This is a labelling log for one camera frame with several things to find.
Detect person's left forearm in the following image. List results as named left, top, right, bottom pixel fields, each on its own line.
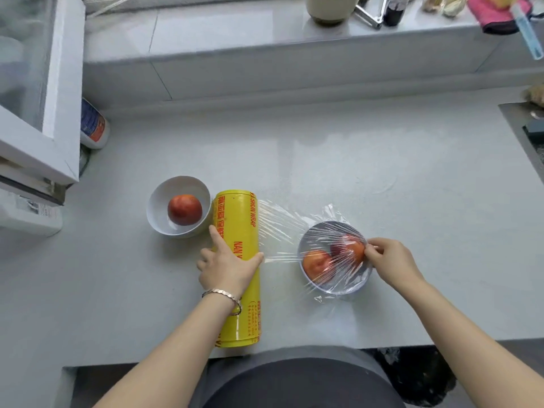
left=93, top=292, right=241, bottom=408

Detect person's left hand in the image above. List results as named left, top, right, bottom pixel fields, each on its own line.
left=197, top=224, right=265, bottom=299

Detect yellow sponge brush blue handle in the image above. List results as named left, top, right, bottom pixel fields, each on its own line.
left=488, top=0, right=544, bottom=61

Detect white open window sash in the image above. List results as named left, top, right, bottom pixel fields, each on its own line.
left=0, top=0, right=87, bottom=185

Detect white appliance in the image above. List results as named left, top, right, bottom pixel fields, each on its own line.
left=0, top=190, right=63, bottom=237

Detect silver link bracelet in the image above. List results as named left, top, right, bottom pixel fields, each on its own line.
left=201, top=288, right=243, bottom=316

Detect yellow plastic wrap roll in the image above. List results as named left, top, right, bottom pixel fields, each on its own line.
left=211, top=189, right=262, bottom=349

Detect beige ceramic pot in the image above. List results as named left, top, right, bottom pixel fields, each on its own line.
left=304, top=0, right=361, bottom=26

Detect person's right hand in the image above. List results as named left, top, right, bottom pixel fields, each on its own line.
left=363, top=237, right=426, bottom=294

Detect pink cloth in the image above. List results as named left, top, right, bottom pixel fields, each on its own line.
left=466, top=0, right=534, bottom=36

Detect white bowl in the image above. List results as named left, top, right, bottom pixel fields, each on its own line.
left=297, top=220, right=374, bottom=296
left=146, top=175, right=212, bottom=239

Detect grey shirt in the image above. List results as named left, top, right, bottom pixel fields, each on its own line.
left=189, top=346, right=407, bottom=408

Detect black spray bottle white cap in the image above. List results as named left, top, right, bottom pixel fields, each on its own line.
left=382, top=0, right=411, bottom=27

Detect steel sink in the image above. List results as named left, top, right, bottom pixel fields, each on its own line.
left=498, top=101, right=544, bottom=185

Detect white bottle blue orange label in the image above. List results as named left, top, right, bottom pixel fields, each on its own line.
left=80, top=97, right=111, bottom=150

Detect metal kitchen tool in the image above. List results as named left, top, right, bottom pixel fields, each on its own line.
left=355, top=0, right=390, bottom=30

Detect clear cling film sheet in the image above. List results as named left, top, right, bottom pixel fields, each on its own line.
left=257, top=198, right=375, bottom=304

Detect person's right forearm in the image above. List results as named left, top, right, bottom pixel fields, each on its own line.
left=401, top=274, right=544, bottom=408

